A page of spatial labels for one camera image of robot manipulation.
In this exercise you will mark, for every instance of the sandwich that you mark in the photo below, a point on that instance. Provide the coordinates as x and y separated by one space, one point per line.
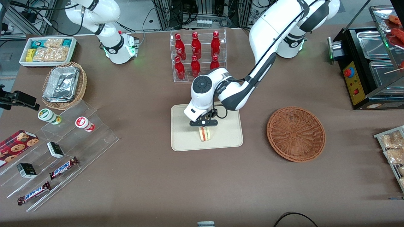
205 135

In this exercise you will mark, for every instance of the red tartan cookie box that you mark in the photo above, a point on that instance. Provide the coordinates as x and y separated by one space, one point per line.
15 145

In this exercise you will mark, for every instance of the white rectangular snack bin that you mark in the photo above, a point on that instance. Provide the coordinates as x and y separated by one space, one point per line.
22 61

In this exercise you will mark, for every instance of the red cola bottle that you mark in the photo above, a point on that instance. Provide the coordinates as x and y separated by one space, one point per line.
214 63
195 66
179 68
180 45
215 42
196 44

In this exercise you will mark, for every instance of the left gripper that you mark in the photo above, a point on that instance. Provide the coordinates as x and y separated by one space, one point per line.
210 114

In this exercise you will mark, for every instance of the clear acrylic bottle rack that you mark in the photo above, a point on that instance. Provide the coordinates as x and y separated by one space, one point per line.
203 75

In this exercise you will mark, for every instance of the teal snack packet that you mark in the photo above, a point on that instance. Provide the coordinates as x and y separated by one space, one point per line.
38 43
67 42

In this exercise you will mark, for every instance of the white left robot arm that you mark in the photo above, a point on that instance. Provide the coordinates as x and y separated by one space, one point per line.
271 34

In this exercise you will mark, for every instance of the yellow snack packet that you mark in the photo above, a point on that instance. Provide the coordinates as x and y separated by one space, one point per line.
30 55

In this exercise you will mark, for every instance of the green lid sunflower cup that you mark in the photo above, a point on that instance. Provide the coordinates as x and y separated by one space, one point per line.
46 115

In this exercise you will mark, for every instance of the red lid yogurt cup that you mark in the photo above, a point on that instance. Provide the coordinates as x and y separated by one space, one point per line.
83 123

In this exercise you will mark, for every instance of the small black carton box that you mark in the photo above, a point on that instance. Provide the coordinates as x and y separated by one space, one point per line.
26 170
55 149

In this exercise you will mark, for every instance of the black hot food warmer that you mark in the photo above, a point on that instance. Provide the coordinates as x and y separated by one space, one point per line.
356 85

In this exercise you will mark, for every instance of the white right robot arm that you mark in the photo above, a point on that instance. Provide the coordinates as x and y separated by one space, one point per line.
110 37

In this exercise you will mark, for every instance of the aluminium frame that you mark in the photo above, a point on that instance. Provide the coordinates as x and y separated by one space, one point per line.
19 15

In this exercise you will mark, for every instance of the clear cracker packet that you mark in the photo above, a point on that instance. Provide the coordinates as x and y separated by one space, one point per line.
50 55
53 43

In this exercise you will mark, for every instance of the steel food pan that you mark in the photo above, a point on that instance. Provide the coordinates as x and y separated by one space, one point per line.
372 44
385 74

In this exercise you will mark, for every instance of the grey small device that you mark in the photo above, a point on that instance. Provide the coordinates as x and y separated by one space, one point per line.
205 224

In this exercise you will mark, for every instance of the clear fried snack packet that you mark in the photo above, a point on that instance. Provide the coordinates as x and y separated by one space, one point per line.
394 155
392 140

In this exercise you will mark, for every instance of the brown round wicker basket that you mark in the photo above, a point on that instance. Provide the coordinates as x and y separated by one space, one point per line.
296 134

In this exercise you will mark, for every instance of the light wicker basket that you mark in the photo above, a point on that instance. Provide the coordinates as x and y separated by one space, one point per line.
81 85

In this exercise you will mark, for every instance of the Snickers chocolate bar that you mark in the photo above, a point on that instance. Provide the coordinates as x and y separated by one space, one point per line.
33 193
63 168

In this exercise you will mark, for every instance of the clear acrylic stepped display stand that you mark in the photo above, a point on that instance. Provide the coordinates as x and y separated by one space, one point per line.
82 148

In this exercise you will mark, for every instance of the background equipment rack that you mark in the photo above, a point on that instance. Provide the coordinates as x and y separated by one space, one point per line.
202 12

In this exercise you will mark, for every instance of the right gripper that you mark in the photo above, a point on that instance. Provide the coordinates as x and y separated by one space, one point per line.
15 98

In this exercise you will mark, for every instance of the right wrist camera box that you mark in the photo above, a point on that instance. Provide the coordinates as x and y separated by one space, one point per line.
25 99

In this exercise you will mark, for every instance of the beige plastic tray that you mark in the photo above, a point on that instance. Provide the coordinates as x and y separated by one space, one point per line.
227 138

